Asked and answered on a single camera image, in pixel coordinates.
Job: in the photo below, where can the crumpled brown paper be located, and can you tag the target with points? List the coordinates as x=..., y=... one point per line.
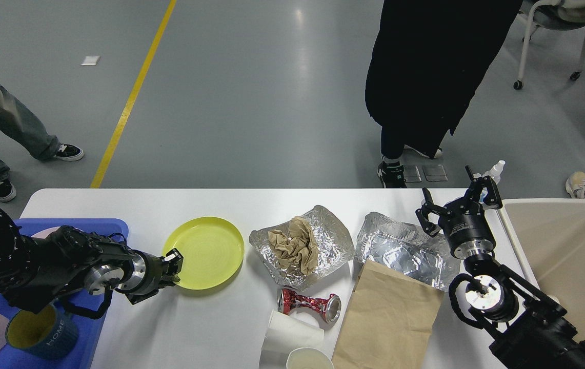
x=295, y=250

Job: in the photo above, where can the brown paper bag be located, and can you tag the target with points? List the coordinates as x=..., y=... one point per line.
x=389, y=320

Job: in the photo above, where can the empty foil tray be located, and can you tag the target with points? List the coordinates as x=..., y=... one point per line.
x=406, y=248

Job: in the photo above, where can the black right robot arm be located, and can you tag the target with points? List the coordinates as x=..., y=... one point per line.
x=528, y=328

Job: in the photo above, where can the pink plate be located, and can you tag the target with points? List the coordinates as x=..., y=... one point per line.
x=43, y=234

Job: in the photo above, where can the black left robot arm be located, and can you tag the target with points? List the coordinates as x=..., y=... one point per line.
x=81, y=270

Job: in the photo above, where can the crushed red can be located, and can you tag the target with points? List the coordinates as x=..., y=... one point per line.
x=329, y=309

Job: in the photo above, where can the dark blue HOME mug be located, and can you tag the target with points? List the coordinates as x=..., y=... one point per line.
x=48, y=334

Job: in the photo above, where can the floor socket plate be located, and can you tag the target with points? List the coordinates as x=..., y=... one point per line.
x=412, y=174
x=435, y=173

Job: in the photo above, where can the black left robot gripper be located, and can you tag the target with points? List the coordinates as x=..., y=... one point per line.
x=138, y=278

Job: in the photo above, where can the white paper cup lying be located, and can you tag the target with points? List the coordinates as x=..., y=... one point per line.
x=285, y=334

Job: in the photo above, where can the yellow plastic plate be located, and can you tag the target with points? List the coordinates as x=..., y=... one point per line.
x=213, y=249

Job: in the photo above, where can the beige plastic bin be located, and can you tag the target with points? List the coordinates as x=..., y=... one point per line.
x=548, y=236

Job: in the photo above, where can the right floor socket plate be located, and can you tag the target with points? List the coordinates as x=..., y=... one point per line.
x=435, y=173

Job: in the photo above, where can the white paper on floor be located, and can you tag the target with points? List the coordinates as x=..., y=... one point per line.
x=90, y=60

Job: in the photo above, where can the white office chair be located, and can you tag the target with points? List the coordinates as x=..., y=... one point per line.
x=551, y=15

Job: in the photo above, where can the left floor socket plate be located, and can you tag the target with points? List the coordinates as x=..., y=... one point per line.
x=412, y=174

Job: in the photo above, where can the foil tray with paper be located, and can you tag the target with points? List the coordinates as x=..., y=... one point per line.
x=335, y=246

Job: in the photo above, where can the blue plastic tray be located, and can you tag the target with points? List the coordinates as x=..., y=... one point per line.
x=88, y=330

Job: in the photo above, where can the white spray bottle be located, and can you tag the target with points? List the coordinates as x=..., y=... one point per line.
x=495, y=173

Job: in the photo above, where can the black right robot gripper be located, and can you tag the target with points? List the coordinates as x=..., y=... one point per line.
x=463, y=221

